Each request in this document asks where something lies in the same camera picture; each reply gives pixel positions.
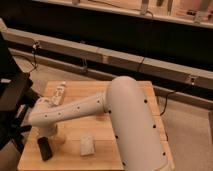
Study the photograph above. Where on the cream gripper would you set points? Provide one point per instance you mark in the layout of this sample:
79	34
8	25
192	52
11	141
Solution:
58	138

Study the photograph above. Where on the black eraser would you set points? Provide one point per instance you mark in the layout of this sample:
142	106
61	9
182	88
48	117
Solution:
45	149

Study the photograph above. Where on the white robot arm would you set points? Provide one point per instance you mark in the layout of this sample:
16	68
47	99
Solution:
126	103

